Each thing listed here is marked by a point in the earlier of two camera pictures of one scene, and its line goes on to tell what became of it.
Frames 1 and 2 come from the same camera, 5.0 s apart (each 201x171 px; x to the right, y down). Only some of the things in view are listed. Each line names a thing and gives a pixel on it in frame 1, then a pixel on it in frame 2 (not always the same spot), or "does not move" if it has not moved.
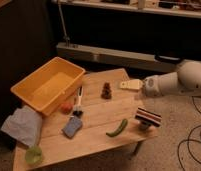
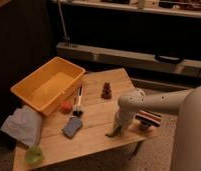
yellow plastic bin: [54, 84] does not move
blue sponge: [72, 127] does not move
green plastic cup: [34, 155] does not move
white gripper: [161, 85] → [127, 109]
